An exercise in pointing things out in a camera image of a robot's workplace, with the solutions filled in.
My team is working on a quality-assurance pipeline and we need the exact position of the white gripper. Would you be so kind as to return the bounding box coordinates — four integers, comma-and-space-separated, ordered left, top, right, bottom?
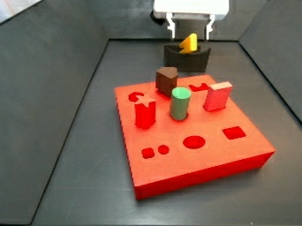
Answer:
153, 0, 230, 41

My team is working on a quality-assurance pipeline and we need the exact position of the yellow two-pronged square-circle object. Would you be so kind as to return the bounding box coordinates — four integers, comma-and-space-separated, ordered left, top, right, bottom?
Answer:
179, 34, 196, 54

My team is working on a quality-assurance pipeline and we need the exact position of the black curved regrasp stand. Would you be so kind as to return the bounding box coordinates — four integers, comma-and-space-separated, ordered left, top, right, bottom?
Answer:
164, 45, 211, 72

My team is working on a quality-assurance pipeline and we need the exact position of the red fixture block with holes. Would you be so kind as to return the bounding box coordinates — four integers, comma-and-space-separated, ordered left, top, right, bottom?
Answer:
115, 75, 275, 200

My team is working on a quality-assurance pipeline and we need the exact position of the dark brown pentagon peg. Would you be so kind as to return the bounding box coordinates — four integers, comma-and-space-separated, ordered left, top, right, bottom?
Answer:
156, 67, 177, 97

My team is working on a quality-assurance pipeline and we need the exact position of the green cylinder peg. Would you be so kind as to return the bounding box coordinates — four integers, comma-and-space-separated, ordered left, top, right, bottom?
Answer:
169, 87, 191, 121

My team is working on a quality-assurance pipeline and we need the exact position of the pink rectangular peg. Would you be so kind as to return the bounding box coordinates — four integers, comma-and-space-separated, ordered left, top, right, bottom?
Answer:
203, 82, 232, 111

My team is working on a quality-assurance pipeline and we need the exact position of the red star peg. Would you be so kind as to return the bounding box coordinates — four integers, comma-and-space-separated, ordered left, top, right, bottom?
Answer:
135, 96, 156, 129

